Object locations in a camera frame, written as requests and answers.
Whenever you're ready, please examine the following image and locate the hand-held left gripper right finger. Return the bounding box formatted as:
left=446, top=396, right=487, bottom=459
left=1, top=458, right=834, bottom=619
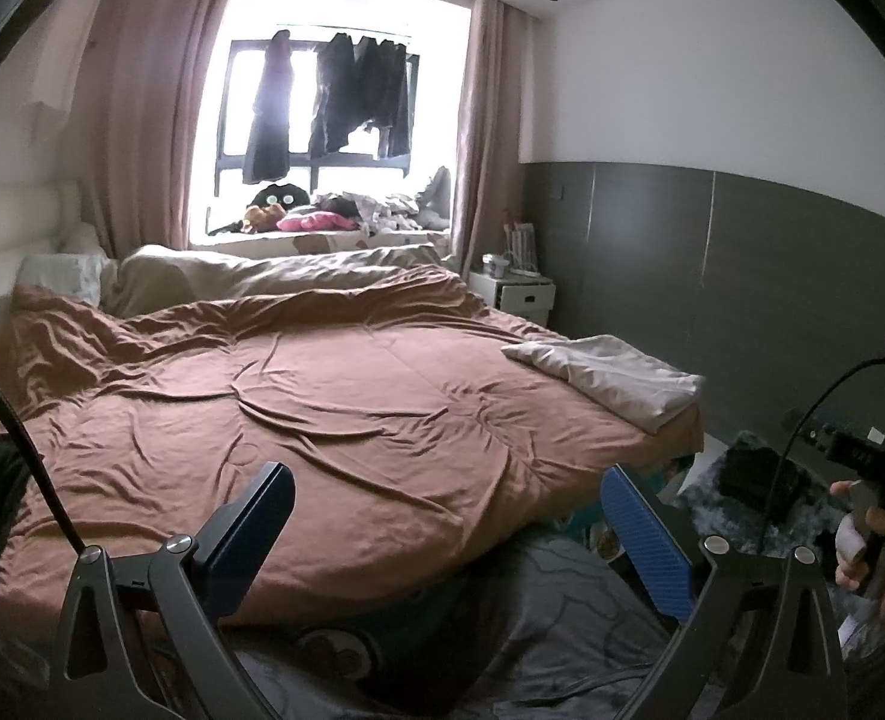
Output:
left=601, top=463, right=848, bottom=720

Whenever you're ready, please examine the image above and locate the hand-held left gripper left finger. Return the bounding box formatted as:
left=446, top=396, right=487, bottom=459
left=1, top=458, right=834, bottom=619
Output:
left=43, top=461, right=297, bottom=720

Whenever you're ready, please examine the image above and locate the grey fluffy rug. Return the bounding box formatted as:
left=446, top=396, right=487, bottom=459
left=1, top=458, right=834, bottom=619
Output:
left=678, top=431, right=863, bottom=563

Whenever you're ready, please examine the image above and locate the black bag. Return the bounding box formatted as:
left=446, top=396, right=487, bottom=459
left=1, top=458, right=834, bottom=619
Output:
left=719, top=444, right=814, bottom=522

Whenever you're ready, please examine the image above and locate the brown duvet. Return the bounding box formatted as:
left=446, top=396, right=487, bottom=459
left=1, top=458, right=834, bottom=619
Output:
left=0, top=270, right=706, bottom=627

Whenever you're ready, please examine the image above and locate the beige blanket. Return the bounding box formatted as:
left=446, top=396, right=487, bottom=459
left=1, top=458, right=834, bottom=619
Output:
left=101, top=242, right=462, bottom=316

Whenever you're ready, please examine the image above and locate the white nightstand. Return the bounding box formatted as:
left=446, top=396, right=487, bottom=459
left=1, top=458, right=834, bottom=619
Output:
left=468, top=270, right=556, bottom=331

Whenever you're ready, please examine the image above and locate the pink cushion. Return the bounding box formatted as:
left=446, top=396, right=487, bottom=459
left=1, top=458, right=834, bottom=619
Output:
left=275, top=211, right=357, bottom=233

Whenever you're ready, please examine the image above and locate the light patterned pillow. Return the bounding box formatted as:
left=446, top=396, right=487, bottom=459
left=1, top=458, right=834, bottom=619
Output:
left=18, top=251, right=117, bottom=308

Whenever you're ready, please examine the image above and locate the black plush toy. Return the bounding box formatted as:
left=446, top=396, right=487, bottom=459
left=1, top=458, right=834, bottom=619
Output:
left=251, top=181, right=312, bottom=212

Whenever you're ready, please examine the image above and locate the white pillow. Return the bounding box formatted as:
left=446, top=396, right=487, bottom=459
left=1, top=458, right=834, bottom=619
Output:
left=59, top=221, right=103, bottom=256

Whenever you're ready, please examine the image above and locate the white padded headboard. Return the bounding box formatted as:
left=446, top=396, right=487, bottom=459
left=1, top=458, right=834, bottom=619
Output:
left=0, top=176, right=87, bottom=421

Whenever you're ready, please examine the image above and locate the long black hanging garment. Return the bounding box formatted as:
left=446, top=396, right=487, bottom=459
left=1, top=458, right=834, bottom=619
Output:
left=241, top=30, right=295, bottom=186

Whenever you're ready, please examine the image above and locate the black cable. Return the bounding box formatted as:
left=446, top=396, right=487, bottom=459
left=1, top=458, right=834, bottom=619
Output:
left=776, top=356, right=885, bottom=541
left=0, top=345, right=89, bottom=557

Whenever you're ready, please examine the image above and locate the white wall unit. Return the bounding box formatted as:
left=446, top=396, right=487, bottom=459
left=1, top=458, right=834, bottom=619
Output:
left=26, top=0, right=104, bottom=117

